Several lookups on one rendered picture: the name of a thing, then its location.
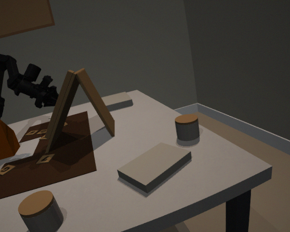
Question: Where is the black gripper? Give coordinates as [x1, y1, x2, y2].
[28, 84, 59, 108]

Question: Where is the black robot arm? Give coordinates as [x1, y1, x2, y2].
[0, 54, 53, 118]

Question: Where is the grey cylindrical container with tan lid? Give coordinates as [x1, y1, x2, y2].
[18, 190, 64, 232]
[175, 114, 199, 141]

